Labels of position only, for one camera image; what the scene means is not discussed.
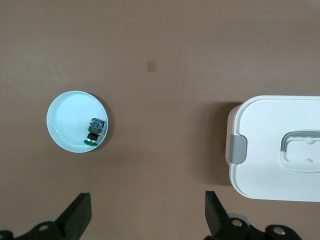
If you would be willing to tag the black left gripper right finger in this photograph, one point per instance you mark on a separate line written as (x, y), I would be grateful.
(217, 217)

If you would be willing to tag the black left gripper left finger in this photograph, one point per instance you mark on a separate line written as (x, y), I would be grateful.
(75, 215)

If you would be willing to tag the white lidded storage box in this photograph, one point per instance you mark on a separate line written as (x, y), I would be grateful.
(270, 120)

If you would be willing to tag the light blue round plate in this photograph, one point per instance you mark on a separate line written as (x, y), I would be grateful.
(70, 120)

